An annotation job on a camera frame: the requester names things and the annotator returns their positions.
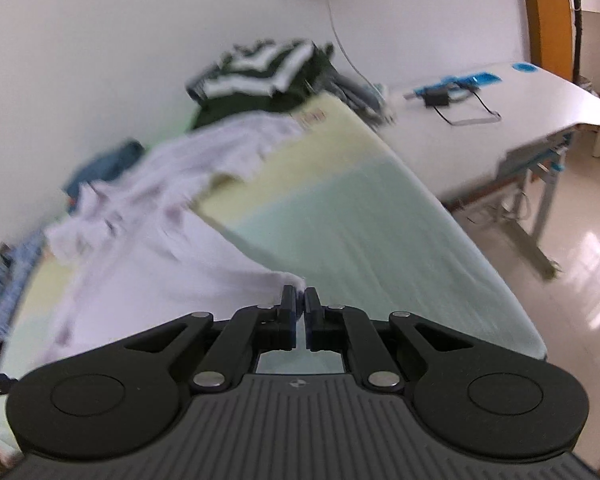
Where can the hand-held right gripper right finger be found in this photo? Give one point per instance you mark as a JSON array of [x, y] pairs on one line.
[[308, 317]]

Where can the wooden door frame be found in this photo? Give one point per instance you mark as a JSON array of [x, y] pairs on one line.
[[547, 15]]

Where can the dark green striped sweater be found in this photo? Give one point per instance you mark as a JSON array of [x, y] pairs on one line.
[[260, 85]]

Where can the white shirt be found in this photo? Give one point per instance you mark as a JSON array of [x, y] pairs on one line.
[[170, 240]]

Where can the pastel cartoon printed bedsheet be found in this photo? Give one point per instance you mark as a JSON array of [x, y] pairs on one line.
[[360, 230]]

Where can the folded blue sweater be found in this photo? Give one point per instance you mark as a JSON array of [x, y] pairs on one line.
[[110, 165]]

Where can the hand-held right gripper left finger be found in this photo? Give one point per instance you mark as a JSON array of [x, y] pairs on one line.
[[294, 317]]

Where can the white desk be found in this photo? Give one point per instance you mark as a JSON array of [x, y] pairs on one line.
[[510, 125]]

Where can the blue patterned towel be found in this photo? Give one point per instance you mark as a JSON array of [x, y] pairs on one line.
[[10, 280]]

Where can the grey garment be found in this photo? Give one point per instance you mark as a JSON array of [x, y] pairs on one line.
[[360, 97]]

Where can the blue plastic packaging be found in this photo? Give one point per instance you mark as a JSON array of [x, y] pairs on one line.
[[475, 80]]

